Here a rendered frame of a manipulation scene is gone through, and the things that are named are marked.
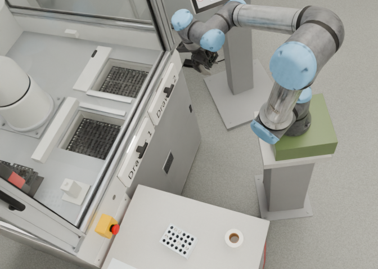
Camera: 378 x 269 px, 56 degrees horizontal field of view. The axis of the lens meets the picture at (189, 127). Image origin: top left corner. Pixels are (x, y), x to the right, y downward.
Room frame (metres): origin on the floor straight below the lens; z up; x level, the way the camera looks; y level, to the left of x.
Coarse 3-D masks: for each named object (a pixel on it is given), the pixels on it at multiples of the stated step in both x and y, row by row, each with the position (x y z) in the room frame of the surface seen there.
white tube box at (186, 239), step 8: (168, 232) 0.47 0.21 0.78; (176, 232) 0.45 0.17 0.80; (184, 232) 0.44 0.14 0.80; (160, 240) 0.44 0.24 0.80; (168, 240) 0.43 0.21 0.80; (176, 240) 0.43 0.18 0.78; (184, 240) 0.42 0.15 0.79; (192, 240) 0.41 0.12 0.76; (176, 248) 0.40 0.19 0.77; (184, 248) 0.39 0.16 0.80; (192, 248) 0.38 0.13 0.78; (184, 256) 0.36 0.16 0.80
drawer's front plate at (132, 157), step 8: (144, 120) 0.92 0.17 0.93; (144, 128) 0.88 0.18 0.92; (152, 128) 0.92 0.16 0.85; (136, 136) 0.85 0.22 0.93; (144, 136) 0.86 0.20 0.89; (136, 144) 0.82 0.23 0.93; (136, 152) 0.80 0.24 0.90; (128, 160) 0.75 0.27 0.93; (136, 160) 0.78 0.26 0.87; (128, 168) 0.73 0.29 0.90; (136, 168) 0.76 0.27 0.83; (120, 176) 0.70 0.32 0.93; (128, 184) 0.70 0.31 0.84
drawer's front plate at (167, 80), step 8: (168, 72) 1.14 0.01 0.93; (176, 72) 1.18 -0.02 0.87; (168, 80) 1.11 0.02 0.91; (176, 80) 1.16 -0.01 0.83; (160, 88) 1.06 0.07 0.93; (160, 96) 1.03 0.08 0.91; (152, 104) 0.99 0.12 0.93; (160, 104) 1.01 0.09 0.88; (152, 112) 0.96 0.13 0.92; (160, 112) 1.00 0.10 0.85; (152, 120) 0.96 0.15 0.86
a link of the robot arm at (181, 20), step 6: (180, 12) 0.99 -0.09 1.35; (186, 12) 0.98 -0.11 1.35; (174, 18) 0.98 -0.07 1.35; (180, 18) 0.97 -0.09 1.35; (186, 18) 0.96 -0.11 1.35; (192, 18) 0.97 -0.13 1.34; (174, 24) 0.96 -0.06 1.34; (180, 24) 0.95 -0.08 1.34; (186, 24) 0.95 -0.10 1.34; (180, 30) 0.95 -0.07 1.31; (186, 30) 0.94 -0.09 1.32; (180, 36) 0.97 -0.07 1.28; (186, 36) 0.93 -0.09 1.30; (186, 42) 0.96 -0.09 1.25; (192, 42) 0.95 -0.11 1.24
